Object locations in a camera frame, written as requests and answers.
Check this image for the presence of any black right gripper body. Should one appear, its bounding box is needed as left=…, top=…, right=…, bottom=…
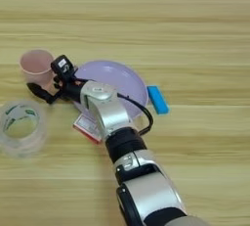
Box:
left=53, top=75, right=88, bottom=104

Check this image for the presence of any blue rectangular block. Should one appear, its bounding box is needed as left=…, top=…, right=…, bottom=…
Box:
left=146, top=85, right=171, bottom=116

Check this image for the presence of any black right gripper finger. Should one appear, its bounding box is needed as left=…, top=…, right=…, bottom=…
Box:
left=26, top=81, right=62, bottom=106

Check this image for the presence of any purple plastic plate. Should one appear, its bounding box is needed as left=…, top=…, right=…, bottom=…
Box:
left=72, top=60, right=149, bottom=122

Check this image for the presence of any pink plastic cup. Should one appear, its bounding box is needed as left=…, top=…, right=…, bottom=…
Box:
left=19, top=49, right=57, bottom=91

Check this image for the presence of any clear adhesive tape roll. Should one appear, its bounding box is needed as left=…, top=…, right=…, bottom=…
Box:
left=0, top=99, right=49, bottom=159

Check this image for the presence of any small black box white label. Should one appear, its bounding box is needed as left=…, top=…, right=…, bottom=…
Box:
left=50, top=54, right=77, bottom=82

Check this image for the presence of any small red white card box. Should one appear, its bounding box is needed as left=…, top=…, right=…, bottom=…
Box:
left=72, top=113, right=104, bottom=146

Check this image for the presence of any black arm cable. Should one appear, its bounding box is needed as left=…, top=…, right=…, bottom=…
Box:
left=114, top=91, right=155, bottom=137

